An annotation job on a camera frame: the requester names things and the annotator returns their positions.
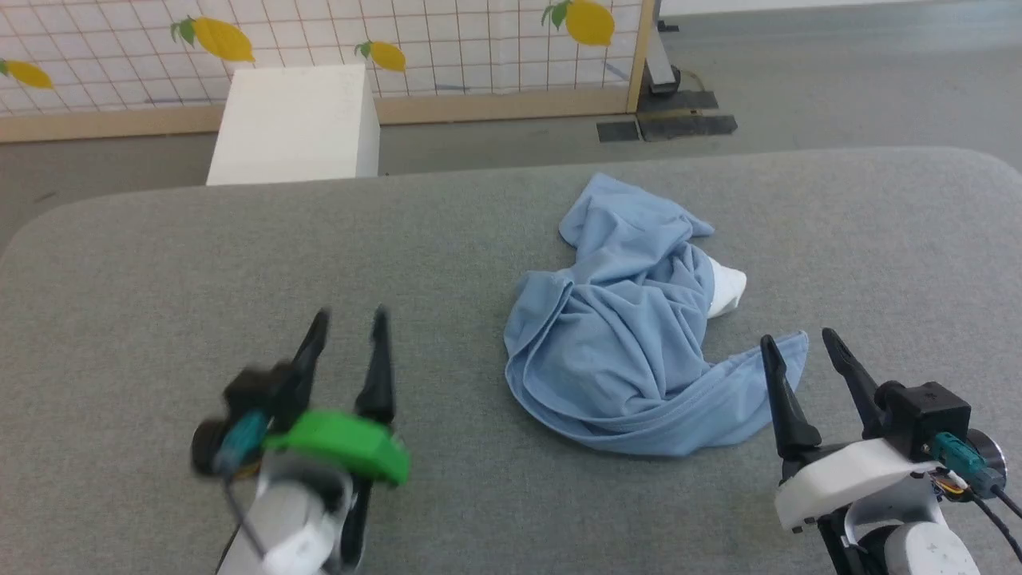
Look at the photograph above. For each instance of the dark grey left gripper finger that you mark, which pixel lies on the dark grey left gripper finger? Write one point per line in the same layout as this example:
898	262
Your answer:
378	375
318	343

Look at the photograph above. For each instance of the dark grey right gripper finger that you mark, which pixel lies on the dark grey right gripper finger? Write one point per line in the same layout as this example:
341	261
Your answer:
786	407
858	387

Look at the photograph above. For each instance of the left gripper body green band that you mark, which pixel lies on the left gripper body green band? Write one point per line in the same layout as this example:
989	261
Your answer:
343	447

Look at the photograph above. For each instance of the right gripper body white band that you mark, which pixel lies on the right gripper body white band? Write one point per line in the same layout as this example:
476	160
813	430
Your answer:
854	475

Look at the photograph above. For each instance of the light blue garment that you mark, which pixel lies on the light blue garment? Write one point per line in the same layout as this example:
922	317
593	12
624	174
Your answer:
623	335

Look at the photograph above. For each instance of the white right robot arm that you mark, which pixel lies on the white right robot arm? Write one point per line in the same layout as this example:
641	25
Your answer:
930	551

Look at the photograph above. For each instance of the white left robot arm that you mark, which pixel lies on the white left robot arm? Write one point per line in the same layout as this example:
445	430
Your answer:
287	527

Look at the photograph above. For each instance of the grey fabric sofa cushion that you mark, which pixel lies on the grey fabric sofa cushion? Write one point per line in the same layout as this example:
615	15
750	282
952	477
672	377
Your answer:
239	279

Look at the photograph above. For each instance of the white rectangular box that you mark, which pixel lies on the white rectangular box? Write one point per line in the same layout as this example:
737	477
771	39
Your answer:
299	124

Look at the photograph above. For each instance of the large black floor mat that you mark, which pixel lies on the large black floor mat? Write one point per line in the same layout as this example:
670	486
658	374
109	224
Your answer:
687	124

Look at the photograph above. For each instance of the lemon print grid partition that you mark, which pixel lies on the lemon print grid partition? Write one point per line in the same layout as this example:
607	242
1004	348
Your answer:
319	40

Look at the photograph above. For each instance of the small black floor mat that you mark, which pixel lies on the small black floor mat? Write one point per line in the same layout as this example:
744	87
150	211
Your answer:
618	131

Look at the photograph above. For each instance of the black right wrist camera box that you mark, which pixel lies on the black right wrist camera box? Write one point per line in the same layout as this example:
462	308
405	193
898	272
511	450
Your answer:
930	415

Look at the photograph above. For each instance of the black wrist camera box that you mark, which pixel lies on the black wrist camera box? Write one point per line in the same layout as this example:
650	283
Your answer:
247	415
930	415

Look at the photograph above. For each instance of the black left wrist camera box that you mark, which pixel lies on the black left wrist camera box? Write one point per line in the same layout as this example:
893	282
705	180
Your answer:
247	415

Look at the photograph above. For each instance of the grey metal stand post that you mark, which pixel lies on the grey metal stand post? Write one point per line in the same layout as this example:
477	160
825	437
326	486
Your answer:
661	48

